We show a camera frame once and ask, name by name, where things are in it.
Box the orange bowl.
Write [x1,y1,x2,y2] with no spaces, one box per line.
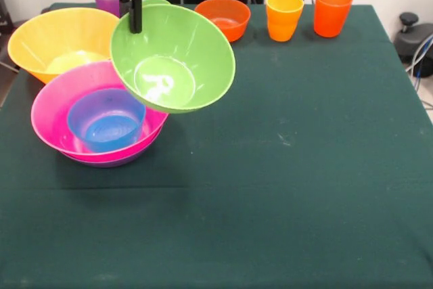
[194,0,252,43]

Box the purple bowl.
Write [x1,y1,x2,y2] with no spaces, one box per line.
[62,139,160,169]

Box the dark green tablecloth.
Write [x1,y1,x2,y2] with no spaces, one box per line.
[0,1,433,289]

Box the dark grey equipment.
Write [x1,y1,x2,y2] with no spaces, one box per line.
[0,0,16,38]

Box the large pink bowl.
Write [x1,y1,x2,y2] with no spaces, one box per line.
[30,61,170,163]

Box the green bowl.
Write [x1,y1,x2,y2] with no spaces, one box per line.
[110,3,237,114]

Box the yellow-orange cup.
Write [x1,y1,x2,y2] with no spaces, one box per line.
[265,0,305,43]

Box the blue-grey cable bundle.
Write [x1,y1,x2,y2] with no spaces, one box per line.
[405,33,433,79]

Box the orange cup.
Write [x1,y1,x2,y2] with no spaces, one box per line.
[313,0,354,39]

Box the large yellow bowl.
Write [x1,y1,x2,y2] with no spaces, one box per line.
[7,7,120,85]

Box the blue bowl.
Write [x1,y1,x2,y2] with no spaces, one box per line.
[67,88,147,154]

